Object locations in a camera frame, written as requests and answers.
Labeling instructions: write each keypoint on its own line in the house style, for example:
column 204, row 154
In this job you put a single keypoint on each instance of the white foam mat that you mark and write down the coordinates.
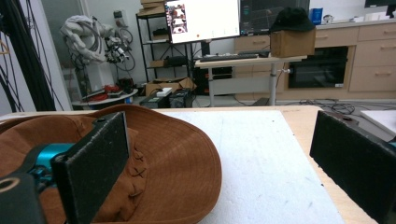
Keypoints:
column 264, row 174

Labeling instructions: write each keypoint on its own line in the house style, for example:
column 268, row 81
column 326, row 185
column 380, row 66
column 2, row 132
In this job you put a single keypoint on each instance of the light wooden standing desk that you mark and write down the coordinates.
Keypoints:
column 246, row 77

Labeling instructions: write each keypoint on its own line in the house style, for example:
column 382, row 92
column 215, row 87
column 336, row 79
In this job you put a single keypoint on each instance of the brown brimmed hat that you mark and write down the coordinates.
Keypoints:
column 174, row 161

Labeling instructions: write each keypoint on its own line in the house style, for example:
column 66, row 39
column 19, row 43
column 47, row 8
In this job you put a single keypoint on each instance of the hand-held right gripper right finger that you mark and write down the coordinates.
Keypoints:
column 355, row 158

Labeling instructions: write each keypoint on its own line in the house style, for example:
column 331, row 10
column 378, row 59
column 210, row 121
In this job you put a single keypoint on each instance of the black keyboard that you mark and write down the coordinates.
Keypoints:
column 229, row 57

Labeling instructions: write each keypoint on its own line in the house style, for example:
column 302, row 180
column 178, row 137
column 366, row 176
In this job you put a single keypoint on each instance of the round white low table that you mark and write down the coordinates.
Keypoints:
column 106, row 99

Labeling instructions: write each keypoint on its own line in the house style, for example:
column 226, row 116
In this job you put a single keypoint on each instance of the black equipment case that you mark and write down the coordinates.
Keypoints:
column 166, row 99

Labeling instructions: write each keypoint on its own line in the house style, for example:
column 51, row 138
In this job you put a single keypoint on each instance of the white foam board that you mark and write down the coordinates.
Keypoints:
column 381, row 119

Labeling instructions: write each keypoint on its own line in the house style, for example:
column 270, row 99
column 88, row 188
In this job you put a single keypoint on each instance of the black cap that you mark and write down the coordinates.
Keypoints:
column 292, row 19

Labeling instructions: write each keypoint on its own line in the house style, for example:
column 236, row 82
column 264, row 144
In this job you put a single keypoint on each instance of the dark computer monitor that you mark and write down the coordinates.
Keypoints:
column 258, row 17

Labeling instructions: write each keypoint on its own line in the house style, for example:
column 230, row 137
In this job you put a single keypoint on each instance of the white wrapped robot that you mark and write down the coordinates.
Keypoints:
column 88, row 40

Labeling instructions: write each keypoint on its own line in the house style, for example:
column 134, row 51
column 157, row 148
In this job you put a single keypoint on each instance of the white computer monitor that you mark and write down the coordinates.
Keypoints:
column 207, row 19

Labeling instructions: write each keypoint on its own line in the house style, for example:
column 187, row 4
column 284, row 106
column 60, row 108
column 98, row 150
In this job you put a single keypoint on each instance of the brown cardboard box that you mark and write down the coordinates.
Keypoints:
column 292, row 43

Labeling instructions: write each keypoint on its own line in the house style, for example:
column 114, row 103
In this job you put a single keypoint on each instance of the black metal shelf rack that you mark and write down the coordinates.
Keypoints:
column 155, row 46

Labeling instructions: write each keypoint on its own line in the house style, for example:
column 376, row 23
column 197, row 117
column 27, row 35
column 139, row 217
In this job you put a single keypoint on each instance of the open cardboard box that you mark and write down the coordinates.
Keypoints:
column 169, row 84

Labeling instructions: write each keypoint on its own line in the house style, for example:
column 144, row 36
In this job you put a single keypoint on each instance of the light wooden cabinet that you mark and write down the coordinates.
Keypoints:
column 373, row 59

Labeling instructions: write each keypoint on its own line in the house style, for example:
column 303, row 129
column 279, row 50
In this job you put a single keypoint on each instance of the black built-in oven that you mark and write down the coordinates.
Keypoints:
column 317, row 68

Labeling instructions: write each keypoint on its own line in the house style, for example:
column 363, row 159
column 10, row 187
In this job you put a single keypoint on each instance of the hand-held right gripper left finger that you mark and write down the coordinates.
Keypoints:
column 93, row 174

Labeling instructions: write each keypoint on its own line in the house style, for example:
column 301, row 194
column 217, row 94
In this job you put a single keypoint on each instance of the blue box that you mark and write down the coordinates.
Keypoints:
column 317, row 15

